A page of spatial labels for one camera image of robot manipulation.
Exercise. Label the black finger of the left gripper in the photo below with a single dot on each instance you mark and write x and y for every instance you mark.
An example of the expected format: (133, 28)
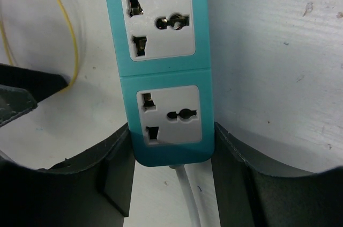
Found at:
(22, 90)

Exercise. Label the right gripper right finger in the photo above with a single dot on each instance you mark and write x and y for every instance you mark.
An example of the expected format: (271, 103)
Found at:
(253, 189)

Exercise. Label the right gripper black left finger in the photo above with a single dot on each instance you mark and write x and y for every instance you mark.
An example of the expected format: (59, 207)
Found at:
(92, 188)

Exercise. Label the teal power strip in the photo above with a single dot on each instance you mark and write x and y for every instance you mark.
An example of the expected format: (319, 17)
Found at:
(164, 62)

